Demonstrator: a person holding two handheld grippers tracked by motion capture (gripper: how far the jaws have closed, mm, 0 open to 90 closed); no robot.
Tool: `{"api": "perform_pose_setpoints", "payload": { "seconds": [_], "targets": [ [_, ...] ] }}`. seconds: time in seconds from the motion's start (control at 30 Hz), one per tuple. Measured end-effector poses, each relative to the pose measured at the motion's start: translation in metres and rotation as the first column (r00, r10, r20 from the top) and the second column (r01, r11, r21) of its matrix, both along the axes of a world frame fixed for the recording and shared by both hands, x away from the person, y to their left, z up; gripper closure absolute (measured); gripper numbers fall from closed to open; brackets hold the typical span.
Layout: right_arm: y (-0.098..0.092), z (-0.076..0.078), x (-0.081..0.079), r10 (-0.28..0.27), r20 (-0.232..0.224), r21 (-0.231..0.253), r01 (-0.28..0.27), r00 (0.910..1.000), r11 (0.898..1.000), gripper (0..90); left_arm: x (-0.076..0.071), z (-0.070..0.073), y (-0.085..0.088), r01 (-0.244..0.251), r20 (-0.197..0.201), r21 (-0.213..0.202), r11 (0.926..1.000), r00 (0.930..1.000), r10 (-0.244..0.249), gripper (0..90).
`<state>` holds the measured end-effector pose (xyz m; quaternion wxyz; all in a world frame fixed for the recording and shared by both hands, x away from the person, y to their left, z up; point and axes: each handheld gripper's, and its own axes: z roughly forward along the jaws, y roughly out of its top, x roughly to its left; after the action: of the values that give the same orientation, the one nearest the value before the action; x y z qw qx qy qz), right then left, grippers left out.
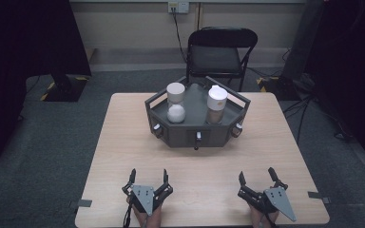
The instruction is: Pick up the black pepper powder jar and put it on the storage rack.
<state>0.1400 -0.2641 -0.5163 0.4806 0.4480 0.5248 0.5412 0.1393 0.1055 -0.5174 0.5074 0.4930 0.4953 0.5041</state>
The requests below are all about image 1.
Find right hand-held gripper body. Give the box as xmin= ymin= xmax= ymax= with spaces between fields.
xmin=237 ymin=180 xmax=298 ymax=222

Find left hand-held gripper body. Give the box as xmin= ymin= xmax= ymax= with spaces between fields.
xmin=122 ymin=181 xmax=174 ymax=217

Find glass salt shaker white lid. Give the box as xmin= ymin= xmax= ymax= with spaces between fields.
xmin=165 ymin=82 xmax=187 ymax=124

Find dark grey seasoning rack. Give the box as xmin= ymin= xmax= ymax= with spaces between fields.
xmin=144 ymin=75 xmax=252 ymax=149

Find brown spice shaker white lid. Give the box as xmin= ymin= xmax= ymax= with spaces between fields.
xmin=205 ymin=85 xmax=229 ymax=125

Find person's left hand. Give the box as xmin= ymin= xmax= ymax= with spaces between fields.
xmin=126 ymin=197 xmax=163 ymax=228

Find person's right hand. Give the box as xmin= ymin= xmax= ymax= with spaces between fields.
xmin=248 ymin=202 xmax=280 ymax=228

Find grey tape strip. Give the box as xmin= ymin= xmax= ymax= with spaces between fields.
xmin=69 ymin=199 xmax=93 ymax=209
xmin=308 ymin=191 xmax=332 ymax=204

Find black stand base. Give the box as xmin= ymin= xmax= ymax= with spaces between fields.
xmin=256 ymin=75 xmax=302 ymax=101
xmin=40 ymin=73 xmax=88 ymax=103

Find black folding chair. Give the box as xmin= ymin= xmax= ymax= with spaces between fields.
xmin=185 ymin=27 xmax=259 ymax=93

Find black curtain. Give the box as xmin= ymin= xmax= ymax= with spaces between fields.
xmin=305 ymin=0 xmax=365 ymax=175
xmin=0 ymin=0 xmax=92 ymax=172

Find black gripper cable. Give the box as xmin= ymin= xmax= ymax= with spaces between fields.
xmin=123 ymin=202 xmax=133 ymax=228

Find black floor cables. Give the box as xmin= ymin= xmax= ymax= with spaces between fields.
xmin=281 ymin=93 xmax=354 ymax=144

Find black power cable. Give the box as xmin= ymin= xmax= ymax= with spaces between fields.
xmin=171 ymin=10 xmax=188 ymax=63

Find white wall socket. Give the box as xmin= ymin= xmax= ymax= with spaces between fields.
xmin=167 ymin=1 xmax=190 ymax=14

